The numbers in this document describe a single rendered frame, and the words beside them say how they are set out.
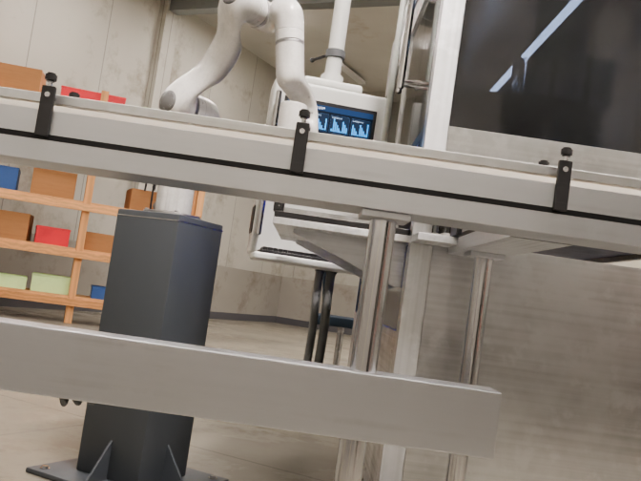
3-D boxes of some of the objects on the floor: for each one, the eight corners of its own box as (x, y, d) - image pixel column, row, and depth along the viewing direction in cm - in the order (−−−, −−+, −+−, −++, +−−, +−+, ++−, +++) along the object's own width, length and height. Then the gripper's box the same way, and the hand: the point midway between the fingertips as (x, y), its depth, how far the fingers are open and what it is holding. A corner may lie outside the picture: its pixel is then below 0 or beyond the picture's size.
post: (390, 543, 219) (483, -156, 233) (392, 551, 213) (487, -168, 227) (367, 540, 219) (462, -159, 233) (369, 548, 213) (466, -171, 227)
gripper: (276, 155, 240) (267, 212, 239) (274, 145, 225) (264, 207, 224) (299, 157, 240) (291, 216, 239) (299, 149, 225) (290, 211, 224)
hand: (279, 205), depth 231 cm, fingers closed
